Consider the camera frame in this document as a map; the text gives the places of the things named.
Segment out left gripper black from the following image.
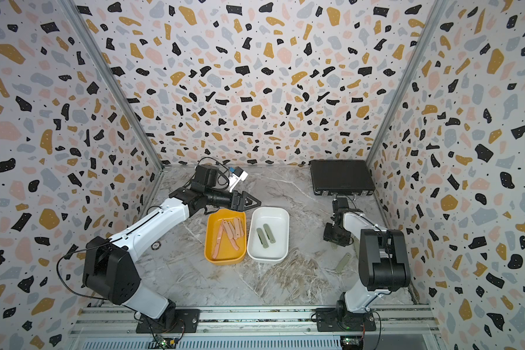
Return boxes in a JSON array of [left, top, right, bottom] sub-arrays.
[[205, 190, 262, 214]]

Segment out green folding knife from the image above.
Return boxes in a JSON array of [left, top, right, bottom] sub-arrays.
[[257, 227, 269, 249], [263, 224, 276, 244], [335, 253, 351, 274]]

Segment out white storage box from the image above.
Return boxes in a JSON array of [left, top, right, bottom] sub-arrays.
[[247, 207, 290, 265]]

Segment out pink folding knife angled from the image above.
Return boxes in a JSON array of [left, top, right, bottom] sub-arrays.
[[233, 217, 244, 240]]

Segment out pink folding knife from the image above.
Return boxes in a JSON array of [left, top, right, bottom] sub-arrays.
[[223, 221, 236, 241]]

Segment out yellow storage box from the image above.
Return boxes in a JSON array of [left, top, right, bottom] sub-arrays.
[[205, 209, 247, 265]]

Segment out long pink fruit knife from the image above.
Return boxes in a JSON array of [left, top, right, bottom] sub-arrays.
[[212, 221, 225, 260]]

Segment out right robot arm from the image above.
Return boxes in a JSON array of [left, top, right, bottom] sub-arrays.
[[323, 197, 411, 315]]

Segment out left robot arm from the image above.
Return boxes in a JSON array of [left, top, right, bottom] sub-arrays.
[[83, 165, 261, 325]]

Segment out black carrying case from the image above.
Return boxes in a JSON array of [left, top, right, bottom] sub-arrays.
[[309, 160, 376, 195]]

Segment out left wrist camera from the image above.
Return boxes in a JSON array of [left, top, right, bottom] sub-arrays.
[[227, 166, 248, 192]]

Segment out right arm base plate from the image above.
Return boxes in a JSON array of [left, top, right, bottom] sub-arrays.
[[314, 308, 377, 332]]

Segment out aluminium mounting rail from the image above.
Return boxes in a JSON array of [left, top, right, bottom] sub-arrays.
[[67, 305, 445, 349]]

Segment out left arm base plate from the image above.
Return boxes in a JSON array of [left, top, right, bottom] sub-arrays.
[[136, 308, 201, 334]]

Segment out circuit board with wires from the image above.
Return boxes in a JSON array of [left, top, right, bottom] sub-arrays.
[[155, 335, 179, 349]]

